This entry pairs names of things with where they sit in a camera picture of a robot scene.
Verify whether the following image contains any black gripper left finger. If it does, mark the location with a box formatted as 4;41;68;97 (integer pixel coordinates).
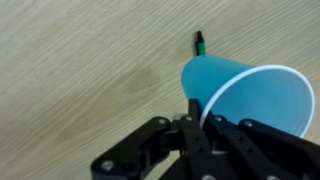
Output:
90;98;218;180

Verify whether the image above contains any green pen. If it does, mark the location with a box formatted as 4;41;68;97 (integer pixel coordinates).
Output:
194;30;207;57

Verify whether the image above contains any blue plastic cup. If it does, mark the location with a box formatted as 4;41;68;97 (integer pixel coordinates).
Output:
180;54;316;139

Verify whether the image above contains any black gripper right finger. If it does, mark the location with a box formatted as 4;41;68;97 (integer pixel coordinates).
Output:
203;113;320;180

